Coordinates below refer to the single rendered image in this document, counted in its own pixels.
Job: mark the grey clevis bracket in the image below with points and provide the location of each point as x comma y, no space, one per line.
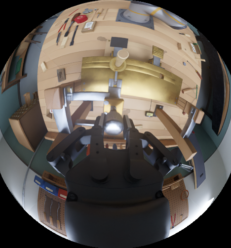
114,90

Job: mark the cream wooden block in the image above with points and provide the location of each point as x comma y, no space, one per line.
64,41

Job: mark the labelled cardboard box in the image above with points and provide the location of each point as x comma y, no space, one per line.
88,26

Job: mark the silver knurled knob rod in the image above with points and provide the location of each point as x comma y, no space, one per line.
113,126

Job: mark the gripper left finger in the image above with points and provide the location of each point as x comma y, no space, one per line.
69,144

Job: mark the black square pad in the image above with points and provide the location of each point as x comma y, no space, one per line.
119,42

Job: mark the wooden framed board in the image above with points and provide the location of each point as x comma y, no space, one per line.
12,67

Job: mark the green pencil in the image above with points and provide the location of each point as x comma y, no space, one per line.
196,91

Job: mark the red storage bin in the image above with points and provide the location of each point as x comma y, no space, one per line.
62,193

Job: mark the grey square base plate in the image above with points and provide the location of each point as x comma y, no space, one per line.
121,18

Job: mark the red pencil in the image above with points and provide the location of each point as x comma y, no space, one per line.
73,11

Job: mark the white card with green print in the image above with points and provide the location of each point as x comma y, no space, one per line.
193,47

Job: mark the brown perforated square plate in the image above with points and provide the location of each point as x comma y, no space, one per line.
61,74

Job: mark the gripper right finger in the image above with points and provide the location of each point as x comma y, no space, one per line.
156,147

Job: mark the red round tin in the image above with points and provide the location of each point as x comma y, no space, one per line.
80,18

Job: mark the silver clamp frame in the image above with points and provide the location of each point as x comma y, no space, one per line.
63,116

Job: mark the long black tool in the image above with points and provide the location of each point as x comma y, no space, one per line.
73,34

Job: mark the long light wooden beam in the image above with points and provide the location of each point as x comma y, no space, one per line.
175,131

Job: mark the small brown wood block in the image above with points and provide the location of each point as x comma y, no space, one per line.
179,46

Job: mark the wooden pegboard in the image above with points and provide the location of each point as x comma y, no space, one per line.
49,211

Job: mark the small black chisel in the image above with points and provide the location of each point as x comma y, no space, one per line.
58,38

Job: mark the cream wooden peg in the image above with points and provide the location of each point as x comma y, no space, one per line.
121,57

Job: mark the blue storage bin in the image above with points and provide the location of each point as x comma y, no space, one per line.
42,184

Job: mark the small light wood block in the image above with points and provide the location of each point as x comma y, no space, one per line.
43,65

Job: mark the wooden clamp block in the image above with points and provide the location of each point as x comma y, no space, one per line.
53,97

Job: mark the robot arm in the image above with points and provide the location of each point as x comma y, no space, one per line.
146,9

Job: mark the brass square block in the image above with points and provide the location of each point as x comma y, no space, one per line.
118,103

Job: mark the wooden box with holes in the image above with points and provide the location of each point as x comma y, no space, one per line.
27,126

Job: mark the small yellow black gauge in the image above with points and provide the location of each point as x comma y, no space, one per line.
149,114

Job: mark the brass lyre plate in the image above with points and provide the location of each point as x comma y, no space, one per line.
146,83

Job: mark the brass ribbed treadle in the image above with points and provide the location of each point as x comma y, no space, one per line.
157,51

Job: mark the small red pliers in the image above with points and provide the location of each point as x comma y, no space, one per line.
172,220

